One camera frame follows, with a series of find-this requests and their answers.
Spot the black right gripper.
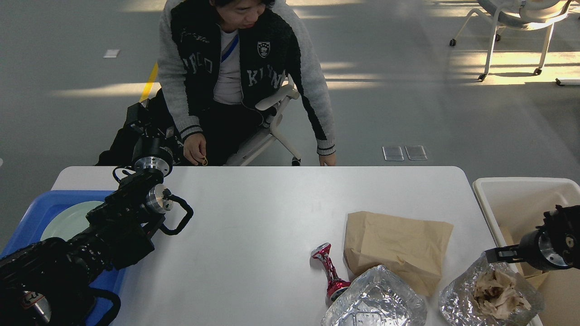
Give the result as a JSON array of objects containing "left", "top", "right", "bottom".
[{"left": 485, "top": 229, "right": 571, "bottom": 272}]

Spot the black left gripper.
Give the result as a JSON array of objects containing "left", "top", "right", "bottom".
[{"left": 125, "top": 102, "right": 183, "bottom": 176}]

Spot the brown paper napkin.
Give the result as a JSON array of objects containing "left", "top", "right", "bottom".
[{"left": 473, "top": 270, "right": 531, "bottom": 320}]

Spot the small foil piece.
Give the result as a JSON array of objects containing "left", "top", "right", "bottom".
[{"left": 439, "top": 254, "right": 545, "bottom": 326}]

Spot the brown paper bag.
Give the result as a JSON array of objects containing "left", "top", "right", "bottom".
[{"left": 343, "top": 211, "right": 454, "bottom": 297}]

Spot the light green plate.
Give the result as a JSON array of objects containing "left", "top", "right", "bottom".
[{"left": 41, "top": 201, "right": 104, "bottom": 241}]

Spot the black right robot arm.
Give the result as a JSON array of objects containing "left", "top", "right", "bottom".
[{"left": 484, "top": 206, "right": 580, "bottom": 272}]

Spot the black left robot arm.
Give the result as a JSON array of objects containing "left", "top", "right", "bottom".
[{"left": 1, "top": 101, "right": 194, "bottom": 326}]

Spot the person right hand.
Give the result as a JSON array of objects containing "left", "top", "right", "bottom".
[{"left": 183, "top": 134, "right": 208, "bottom": 166}]

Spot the person left hand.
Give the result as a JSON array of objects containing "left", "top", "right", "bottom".
[{"left": 319, "top": 153, "right": 337, "bottom": 167}]

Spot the cardboard piece in bin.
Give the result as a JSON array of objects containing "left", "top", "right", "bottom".
[{"left": 500, "top": 226, "right": 548, "bottom": 289}]

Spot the white plastic bin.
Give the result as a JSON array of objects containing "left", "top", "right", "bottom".
[{"left": 473, "top": 177, "right": 580, "bottom": 326}]

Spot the person in grey jacket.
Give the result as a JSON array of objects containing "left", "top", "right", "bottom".
[{"left": 95, "top": 0, "right": 337, "bottom": 167}]

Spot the white chair left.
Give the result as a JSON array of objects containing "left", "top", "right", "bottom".
[{"left": 225, "top": 76, "right": 302, "bottom": 166}]

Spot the white chair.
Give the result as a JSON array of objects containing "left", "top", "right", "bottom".
[
  {"left": 225, "top": 76, "right": 302, "bottom": 166},
  {"left": 449, "top": 0, "right": 572, "bottom": 82}
]

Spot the crumpled aluminium foil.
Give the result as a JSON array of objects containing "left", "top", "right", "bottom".
[{"left": 321, "top": 265, "right": 427, "bottom": 326}]

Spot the right floor outlet plate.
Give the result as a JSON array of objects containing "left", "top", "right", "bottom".
[{"left": 405, "top": 146, "right": 428, "bottom": 161}]

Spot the floor outlet plate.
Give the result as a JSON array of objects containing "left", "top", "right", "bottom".
[
  {"left": 405, "top": 146, "right": 428, "bottom": 161},
  {"left": 382, "top": 146, "right": 405, "bottom": 162}
]

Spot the left floor outlet plate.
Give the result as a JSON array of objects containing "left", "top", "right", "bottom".
[{"left": 382, "top": 146, "right": 405, "bottom": 162}]

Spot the blue plastic tray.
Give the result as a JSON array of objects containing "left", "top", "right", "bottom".
[{"left": 1, "top": 190, "right": 125, "bottom": 326}]

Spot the crushed red soda can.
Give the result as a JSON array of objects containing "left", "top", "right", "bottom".
[{"left": 310, "top": 243, "right": 351, "bottom": 302}]

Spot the white chair top right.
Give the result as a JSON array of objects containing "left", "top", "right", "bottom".
[{"left": 449, "top": 0, "right": 572, "bottom": 82}]

